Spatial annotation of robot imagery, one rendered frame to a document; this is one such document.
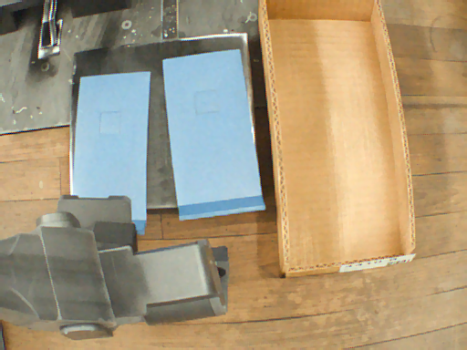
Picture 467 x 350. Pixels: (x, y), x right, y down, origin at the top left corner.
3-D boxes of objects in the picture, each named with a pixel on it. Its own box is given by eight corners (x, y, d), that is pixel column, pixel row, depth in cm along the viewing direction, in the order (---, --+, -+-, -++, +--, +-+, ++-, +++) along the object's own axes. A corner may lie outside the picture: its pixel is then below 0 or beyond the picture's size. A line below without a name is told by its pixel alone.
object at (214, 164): (181, 227, 98) (179, 220, 95) (162, 61, 102) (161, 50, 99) (264, 217, 99) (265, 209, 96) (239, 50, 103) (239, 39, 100)
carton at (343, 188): (279, 281, 100) (284, 265, 92) (257, 20, 106) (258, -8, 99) (409, 262, 100) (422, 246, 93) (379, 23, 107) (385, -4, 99)
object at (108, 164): (74, 237, 98) (69, 231, 95) (80, 78, 102) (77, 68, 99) (146, 241, 98) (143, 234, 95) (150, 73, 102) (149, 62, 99)
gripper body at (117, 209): (131, 193, 88) (126, 221, 81) (140, 311, 91) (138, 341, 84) (58, 192, 88) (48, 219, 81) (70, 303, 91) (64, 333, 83)
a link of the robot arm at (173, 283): (207, 221, 83) (184, 181, 71) (232, 330, 81) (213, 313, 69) (65, 249, 83) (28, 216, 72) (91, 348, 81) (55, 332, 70)
